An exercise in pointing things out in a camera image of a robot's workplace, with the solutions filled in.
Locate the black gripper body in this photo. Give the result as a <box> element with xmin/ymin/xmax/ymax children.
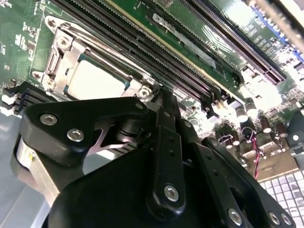
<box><xmin>48</xmin><ymin>147</ymin><xmax>225</xmax><ymax>228</ymax></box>

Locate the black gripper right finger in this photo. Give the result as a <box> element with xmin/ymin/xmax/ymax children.
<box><xmin>176</xmin><ymin>98</ymin><xmax>296</xmax><ymax>228</ymax></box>

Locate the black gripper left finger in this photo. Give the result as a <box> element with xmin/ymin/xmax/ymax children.
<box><xmin>19</xmin><ymin>87</ymin><xmax>188</xmax><ymax>215</ymax></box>

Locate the silver CPU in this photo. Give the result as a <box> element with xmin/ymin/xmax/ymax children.
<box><xmin>65</xmin><ymin>54</ymin><xmax>133</xmax><ymax>98</ymax></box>

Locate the metal socket cover frame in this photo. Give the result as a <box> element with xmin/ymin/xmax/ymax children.
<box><xmin>44</xmin><ymin>23</ymin><xmax>157</xmax><ymax>100</ymax></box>

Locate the thin wire locking lever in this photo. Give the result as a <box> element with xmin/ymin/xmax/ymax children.
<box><xmin>68</xmin><ymin>29</ymin><xmax>164</xmax><ymax>91</ymax></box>

